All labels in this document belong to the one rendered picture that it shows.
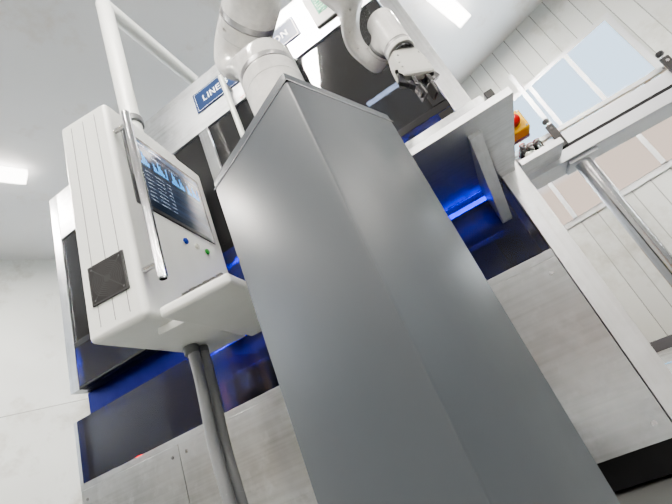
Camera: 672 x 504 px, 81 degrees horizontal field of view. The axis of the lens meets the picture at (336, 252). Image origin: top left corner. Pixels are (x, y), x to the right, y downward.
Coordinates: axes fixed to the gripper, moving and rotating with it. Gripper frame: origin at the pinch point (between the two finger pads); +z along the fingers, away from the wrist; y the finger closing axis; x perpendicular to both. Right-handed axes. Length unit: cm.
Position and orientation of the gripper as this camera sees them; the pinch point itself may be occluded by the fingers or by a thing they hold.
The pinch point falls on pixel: (427, 91)
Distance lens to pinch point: 117.3
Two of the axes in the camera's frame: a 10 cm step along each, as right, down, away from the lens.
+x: 1.3, -4.6, -8.8
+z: 3.7, 8.4, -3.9
